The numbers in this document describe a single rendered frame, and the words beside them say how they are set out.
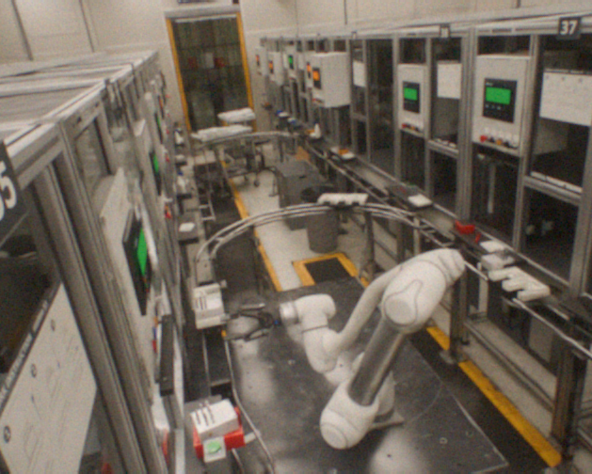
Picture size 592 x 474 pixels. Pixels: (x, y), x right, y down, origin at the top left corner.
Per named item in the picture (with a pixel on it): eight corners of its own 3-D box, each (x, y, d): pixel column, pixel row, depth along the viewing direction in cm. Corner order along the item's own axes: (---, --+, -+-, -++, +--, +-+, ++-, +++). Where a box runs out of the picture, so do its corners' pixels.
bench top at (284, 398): (508, 472, 171) (508, 464, 169) (201, 564, 152) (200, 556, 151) (357, 280, 306) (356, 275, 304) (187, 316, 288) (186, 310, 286)
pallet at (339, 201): (318, 211, 386) (317, 198, 382) (323, 204, 398) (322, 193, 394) (363, 212, 374) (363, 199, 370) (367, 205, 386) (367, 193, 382)
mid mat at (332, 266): (381, 298, 405) (381, 297, 405) (318, 312, 395) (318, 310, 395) (343, 252, 495) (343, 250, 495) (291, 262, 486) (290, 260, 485)
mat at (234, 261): (295, 314, 396) (294, 313, 395) (222, 330, 385) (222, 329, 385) (223, 160, 923) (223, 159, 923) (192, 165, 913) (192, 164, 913)
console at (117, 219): (166, 396, 115) (118, 213, 96) (33, 429, 110) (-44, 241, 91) (167, 308, 152) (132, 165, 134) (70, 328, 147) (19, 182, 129)
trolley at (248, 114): (267, 167, 837) (260, 110, 799) (235, 174, 820) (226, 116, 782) (253, 158, 910) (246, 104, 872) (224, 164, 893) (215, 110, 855)
